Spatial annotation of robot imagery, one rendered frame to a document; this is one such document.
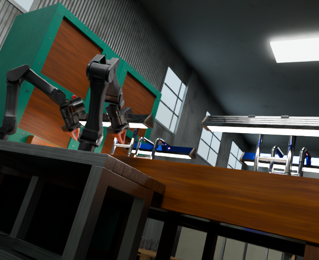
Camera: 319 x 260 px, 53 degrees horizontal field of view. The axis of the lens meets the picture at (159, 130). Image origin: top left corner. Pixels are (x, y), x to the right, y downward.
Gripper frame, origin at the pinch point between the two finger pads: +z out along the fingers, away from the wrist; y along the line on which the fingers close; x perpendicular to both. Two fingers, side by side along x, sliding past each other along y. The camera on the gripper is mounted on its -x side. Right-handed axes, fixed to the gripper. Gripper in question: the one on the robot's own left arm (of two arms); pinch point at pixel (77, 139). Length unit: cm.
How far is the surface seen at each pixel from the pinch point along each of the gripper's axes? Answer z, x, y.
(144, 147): 43, -64, 13
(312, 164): 43, -64, -107
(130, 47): 13, -330, 231
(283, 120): 0, -29, -104
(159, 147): 42, -66, -1
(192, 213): 9, 28, -88
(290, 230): 8, 27, -120
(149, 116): -0.1, -30.7, -29.8
